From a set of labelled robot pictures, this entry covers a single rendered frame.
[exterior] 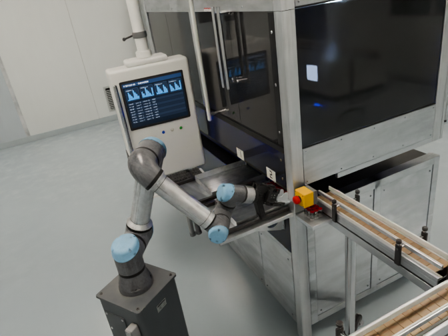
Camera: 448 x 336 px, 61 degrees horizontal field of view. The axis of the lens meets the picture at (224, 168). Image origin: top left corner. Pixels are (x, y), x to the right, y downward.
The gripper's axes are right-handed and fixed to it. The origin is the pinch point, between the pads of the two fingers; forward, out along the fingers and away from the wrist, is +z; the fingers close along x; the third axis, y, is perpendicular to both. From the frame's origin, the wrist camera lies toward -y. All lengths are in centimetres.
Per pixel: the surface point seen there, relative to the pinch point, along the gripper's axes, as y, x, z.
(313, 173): 13.8, 5.6, 14.9
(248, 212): -15.2, 20.7, -4.0
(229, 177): -11, 61, 4
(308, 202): 2.3, -3.6, 8.8
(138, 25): 60, 113, -53
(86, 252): -132, 178, -44
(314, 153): 23.4, 5.6, 11.3
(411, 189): 12, 6, 90
